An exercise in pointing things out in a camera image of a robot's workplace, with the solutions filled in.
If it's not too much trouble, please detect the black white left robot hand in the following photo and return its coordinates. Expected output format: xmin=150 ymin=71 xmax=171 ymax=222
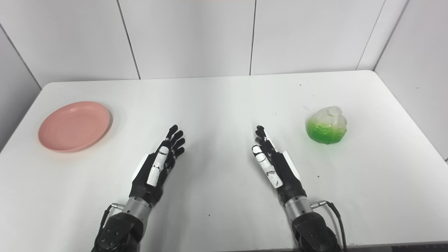
xmin=129 ymin=125 xmax=186 ymax=208

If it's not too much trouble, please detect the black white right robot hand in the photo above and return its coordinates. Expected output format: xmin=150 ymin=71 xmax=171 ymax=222
xmin=252 ymin=125 xmax=308 ymax=205

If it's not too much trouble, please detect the green white toy cabbage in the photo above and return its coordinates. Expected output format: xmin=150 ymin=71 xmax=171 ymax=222
xmin=306 ymin=106 xmax=348 ymax=145

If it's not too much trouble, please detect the pink plate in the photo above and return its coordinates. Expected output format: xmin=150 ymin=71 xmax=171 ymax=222
xmin=38 ymin=101 xmax=113 ymax=153

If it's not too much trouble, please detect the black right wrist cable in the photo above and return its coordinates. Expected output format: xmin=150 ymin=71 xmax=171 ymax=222
xmin=311 ymin=200 xmax=348 ymax=252

